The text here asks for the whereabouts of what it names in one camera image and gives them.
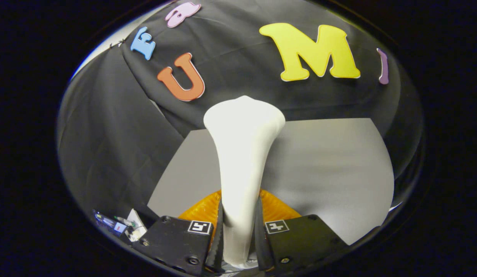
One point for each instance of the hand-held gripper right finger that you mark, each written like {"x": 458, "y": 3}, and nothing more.
{"x": 300, "y": 242}

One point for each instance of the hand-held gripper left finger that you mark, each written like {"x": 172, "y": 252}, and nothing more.
{"x": 173, "y": 242}

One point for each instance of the white garment steamer head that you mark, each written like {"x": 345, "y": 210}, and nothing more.
{"x": 242, "y": 154}

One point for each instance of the blue and white clutter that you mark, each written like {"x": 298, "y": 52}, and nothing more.
{"x": 136, "y": 225}

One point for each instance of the grey cabinet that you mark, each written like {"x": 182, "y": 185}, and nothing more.
{"x": 319, "y": 173}

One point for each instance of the black backdrop cloth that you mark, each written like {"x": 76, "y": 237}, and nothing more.
{"x": 230, "y": 65}

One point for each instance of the row of black clips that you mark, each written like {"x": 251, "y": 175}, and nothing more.
{"x": 123, "y": 40}

